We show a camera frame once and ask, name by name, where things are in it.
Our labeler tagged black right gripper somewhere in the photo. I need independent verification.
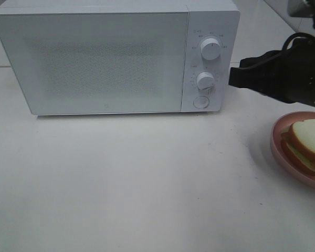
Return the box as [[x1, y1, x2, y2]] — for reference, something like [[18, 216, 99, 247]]
[[228, 36, 315, 107]]

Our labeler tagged pink round plate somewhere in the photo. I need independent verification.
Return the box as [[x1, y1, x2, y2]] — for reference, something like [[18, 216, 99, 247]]
[[270, 111, 315, 189]]

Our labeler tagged round white door button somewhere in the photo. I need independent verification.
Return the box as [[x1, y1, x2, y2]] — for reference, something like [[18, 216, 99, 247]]
[[193, 96, 209, 109]]

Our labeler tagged sandwich with white bread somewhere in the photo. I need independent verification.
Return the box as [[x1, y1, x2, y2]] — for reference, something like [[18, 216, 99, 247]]
[[281, 119, 315, 176]]

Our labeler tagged white microwave door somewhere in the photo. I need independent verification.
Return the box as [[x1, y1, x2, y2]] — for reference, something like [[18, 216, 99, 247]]
[[0, 13, 187, 116]]

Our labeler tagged lower white microwave knob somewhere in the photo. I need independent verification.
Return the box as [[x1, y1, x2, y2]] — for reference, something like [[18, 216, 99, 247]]
[[196, 72, 215, 90]]

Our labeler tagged white microwave knob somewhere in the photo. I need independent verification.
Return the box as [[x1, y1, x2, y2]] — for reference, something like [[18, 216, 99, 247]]
[[196, 72, 215, 90], [200, 37, 221, 60]]

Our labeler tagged upper white microwave knob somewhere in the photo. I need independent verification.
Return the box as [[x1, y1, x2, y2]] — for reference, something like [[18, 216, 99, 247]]
[[200, 37, 221, 60]]

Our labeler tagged white microwave oven body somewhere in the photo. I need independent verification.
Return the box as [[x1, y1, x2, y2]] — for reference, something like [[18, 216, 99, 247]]
[[0, 1, 240, 114]]

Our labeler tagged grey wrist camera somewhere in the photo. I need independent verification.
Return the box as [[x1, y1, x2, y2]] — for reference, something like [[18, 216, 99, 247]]
[[287, 0, 313, 18]]

